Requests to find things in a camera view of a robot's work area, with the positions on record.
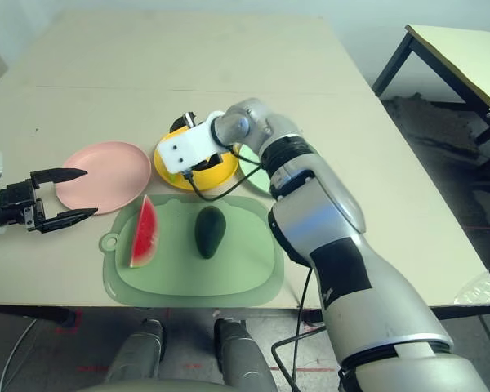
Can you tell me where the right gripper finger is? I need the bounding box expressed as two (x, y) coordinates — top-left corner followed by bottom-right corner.
(169, 112), (199, 132)
(192, 153), (225, 172)

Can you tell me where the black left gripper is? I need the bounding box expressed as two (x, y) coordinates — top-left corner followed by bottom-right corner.
(0, 167), (99, 235)

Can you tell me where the dark green avocado toy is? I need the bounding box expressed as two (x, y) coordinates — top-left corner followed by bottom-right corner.
(194, 206), (227, 261)

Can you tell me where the watermelon slice toy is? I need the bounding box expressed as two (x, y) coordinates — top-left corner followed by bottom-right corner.
(129, 194), (160, 270)

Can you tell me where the yellow plastic plate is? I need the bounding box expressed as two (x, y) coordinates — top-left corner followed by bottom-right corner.
(153, 122), (240, 192)

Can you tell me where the mint green plastic plate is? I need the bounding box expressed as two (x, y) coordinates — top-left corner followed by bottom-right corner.
(237, 142), (277, 199)

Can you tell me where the pink plastic plate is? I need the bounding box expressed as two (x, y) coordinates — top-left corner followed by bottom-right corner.
(62, 140), (152, 216)

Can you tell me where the green cutting board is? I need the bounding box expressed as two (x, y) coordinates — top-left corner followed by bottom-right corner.
(99, 194), (286, 306)

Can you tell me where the grey robot left leg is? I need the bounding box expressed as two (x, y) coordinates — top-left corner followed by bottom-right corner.
(105, 318), (167, 385)

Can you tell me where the grey robot torso shell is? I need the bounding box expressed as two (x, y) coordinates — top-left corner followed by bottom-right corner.
(77, 377), (238, 392)

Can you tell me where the side table with black legs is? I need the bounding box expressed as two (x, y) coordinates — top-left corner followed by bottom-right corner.
(371, 24), (490, 191)

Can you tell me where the clear plastic bag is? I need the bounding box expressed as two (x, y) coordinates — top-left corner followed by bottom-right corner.
(452, 271), (490, 307)

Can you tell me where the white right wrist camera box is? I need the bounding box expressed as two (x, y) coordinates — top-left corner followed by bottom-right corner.
(158, 120), (232, 175)

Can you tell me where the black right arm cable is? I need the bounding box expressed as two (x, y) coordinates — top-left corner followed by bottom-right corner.
(182, 157), (314, 392)

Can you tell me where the black table frame bar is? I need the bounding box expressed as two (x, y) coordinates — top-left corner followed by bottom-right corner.
(304, 303), (490, 327)
(0, 305), (77, 327)

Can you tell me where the white floor cable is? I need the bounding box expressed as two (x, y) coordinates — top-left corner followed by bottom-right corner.
(0, 318), (40, 392)

